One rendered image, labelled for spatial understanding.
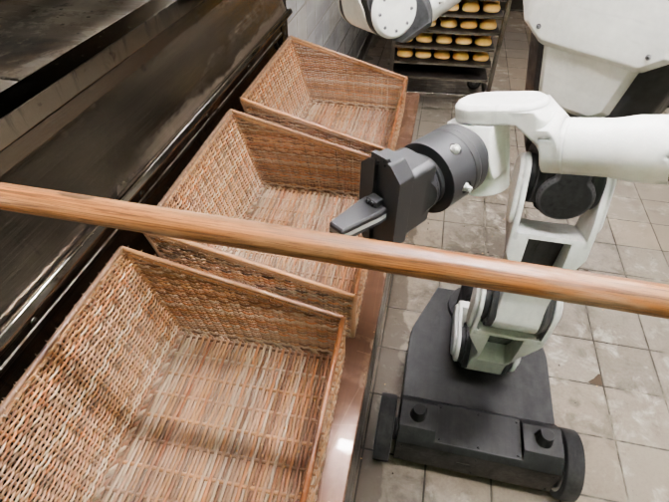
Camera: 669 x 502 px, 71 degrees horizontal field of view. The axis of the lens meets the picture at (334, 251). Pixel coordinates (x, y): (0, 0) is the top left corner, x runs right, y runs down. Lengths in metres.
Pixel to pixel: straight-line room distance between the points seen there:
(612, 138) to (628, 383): 1.53
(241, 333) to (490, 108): 0.76
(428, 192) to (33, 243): 0.64
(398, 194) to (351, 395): 0.65
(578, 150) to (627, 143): 0.05
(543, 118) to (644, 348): 1.67
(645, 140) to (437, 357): 1.18
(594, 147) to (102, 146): 0.83
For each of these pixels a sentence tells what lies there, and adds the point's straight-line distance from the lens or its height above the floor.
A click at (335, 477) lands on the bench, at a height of 0.58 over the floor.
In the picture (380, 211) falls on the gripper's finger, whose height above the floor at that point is 1.20.
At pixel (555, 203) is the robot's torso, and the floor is 0.95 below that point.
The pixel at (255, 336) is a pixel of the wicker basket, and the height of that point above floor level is 0.62.
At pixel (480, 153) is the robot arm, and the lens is 0.58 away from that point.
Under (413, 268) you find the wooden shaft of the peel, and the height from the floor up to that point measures 1.19.
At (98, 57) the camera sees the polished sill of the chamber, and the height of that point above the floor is 1.17.
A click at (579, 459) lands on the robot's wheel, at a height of 0.20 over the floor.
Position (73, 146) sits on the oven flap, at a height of 1.06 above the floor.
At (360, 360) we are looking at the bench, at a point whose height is 0.58.
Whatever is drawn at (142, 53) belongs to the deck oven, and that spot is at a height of 1.13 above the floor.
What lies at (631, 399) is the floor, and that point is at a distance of 2.00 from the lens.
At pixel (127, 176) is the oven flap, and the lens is 1.05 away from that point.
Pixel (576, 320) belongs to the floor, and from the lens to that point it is 2.14.
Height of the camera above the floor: 1.51
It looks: 44 degrees down
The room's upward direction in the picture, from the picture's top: straight up
